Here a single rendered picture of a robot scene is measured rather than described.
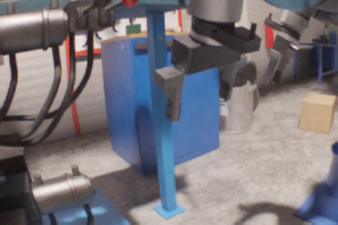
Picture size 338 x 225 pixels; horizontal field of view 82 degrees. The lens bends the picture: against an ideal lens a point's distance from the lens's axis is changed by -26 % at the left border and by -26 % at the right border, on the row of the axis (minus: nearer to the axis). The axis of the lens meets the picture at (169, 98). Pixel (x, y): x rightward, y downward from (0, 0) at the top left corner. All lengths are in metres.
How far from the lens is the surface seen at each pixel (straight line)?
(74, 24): 0.62
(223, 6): 0.37
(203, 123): 1.89
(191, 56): 0.38
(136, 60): 1.50
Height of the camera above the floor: 0.88
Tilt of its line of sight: 13 degrees down
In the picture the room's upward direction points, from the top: 4 degrees counter-clockwise
